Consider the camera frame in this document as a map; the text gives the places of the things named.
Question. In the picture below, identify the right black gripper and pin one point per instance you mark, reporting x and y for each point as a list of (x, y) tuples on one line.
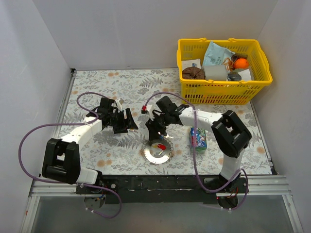
[(157, 125)]

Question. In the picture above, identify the brown round item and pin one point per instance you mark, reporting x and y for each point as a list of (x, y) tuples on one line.
[(193, 73)]

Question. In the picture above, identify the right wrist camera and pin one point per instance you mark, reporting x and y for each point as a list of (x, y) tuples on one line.
[(148, 110)]

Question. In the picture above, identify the white paper in basket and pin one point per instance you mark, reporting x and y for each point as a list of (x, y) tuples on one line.
[(191, 63)]

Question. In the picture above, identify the orange fruit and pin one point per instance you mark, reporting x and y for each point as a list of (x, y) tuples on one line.
[(241, 63)]

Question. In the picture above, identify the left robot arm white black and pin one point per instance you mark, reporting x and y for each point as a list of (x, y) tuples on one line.
[(62, 156)]

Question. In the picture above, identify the yellow plastic basket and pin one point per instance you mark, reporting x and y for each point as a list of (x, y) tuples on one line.
[(229, 71)]

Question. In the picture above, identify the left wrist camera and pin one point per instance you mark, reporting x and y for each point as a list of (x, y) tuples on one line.
[(118, 104)]

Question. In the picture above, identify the light blue pouch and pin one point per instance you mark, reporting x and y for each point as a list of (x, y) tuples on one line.
[(216, 55)]

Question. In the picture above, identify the green sponge pack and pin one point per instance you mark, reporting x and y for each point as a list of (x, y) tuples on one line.
[(198, 141)]

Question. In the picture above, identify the grey box in basket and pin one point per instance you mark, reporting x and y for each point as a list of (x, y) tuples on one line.
[(215, 72)]

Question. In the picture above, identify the floral table mat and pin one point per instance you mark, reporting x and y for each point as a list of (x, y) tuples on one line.
[(122, 154)]

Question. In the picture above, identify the key with red tag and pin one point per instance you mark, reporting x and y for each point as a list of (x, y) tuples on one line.
[(161, 146)]

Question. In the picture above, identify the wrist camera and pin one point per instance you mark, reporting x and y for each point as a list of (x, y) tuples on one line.
[(148, 110), (118, 104)]

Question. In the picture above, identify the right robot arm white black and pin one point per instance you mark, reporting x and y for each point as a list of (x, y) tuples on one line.
[(231, 135)]

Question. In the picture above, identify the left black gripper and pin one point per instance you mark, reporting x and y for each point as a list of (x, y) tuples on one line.
[(120, 122)]

